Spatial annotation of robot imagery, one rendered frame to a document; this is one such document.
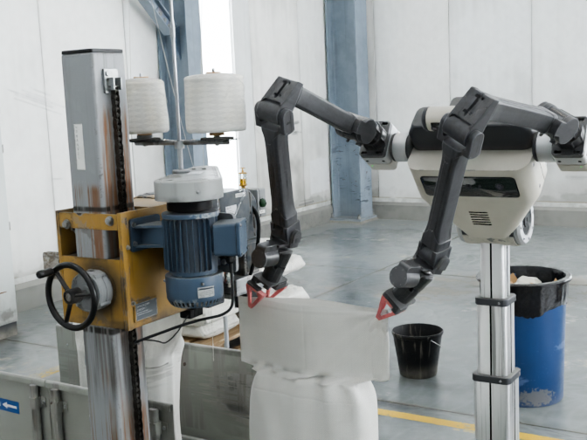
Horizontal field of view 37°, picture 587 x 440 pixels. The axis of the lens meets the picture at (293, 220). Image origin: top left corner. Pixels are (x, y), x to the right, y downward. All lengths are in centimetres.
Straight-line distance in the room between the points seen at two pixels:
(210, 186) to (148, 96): 40
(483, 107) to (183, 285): 87
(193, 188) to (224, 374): 113
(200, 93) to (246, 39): 747
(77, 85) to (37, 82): 516
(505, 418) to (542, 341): 166
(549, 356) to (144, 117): 278
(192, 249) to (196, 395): 113
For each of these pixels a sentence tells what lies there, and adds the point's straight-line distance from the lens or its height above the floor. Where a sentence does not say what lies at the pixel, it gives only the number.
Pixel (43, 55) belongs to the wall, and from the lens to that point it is 760.
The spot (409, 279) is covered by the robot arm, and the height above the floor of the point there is 114.
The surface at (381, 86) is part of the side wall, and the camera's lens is 1129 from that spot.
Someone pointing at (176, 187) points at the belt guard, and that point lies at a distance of 223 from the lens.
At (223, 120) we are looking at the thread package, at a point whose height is 156.
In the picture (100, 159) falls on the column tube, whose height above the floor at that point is 148.
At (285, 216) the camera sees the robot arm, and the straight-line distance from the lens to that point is 249.
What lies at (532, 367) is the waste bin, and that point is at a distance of 464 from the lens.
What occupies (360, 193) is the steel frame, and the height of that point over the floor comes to 37.
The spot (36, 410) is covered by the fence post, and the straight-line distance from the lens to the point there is 306.
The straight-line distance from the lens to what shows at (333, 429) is 253.
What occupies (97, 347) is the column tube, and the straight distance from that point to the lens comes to 246.
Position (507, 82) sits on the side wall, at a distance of 1066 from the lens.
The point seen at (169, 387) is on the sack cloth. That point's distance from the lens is 293.
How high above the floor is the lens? 162
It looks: 8 degrees down
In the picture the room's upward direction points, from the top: 3 degrees counter-clockwise
